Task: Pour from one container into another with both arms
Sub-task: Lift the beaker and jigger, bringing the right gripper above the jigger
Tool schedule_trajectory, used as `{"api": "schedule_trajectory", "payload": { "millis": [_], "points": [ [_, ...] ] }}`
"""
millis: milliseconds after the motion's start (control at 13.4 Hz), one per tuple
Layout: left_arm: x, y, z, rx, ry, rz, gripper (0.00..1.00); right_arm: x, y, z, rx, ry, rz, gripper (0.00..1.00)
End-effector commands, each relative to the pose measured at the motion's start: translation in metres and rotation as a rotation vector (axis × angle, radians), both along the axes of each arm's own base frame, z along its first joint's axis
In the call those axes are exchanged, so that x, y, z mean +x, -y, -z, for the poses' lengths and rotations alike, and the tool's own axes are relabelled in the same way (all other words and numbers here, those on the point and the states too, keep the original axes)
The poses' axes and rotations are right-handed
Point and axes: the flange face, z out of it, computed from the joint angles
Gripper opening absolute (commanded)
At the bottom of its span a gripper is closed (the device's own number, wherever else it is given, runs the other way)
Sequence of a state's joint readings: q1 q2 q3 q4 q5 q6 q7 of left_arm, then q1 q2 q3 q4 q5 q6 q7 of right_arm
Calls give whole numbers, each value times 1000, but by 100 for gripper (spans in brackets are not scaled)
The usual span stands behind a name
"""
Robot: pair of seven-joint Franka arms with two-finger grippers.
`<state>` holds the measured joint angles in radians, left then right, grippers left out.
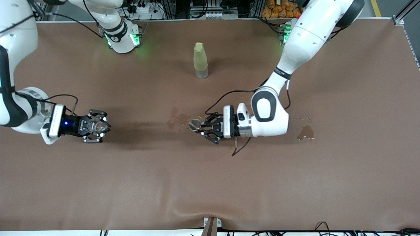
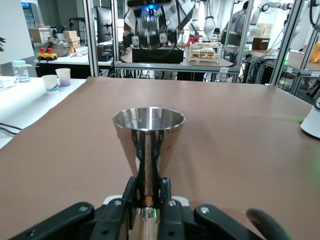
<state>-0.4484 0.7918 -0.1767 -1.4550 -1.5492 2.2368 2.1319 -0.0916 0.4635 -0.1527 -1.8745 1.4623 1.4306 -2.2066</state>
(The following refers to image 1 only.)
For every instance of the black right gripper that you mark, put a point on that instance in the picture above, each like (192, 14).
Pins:
(74, 125)

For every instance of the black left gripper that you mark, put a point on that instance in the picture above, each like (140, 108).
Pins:
(217, 127)

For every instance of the clear glass cup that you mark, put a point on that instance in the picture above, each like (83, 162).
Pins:
(96, 126)

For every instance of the steel jigger measuring cup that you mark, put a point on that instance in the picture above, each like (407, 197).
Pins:
(195, 124)

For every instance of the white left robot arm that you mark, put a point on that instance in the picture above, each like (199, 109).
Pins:
(305, 36)

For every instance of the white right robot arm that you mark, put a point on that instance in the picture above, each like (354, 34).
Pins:
(13, 32)

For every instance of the large brown liquid puddle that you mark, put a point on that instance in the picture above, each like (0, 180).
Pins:
(177, 119)

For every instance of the brown table mat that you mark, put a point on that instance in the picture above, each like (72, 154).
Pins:
(210, 180)

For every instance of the yellow-green drink bottle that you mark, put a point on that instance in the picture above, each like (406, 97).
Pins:
(200, 60)

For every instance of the white power strip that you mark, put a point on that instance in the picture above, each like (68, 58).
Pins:
(144, 9)

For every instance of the orange snack packet pile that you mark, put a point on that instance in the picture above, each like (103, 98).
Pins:
(279, 9)

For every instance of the grey metal mount bracket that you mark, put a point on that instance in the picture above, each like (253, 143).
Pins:
(207, 223)

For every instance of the aluminium frame post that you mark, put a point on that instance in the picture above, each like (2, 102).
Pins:
(405, 11)

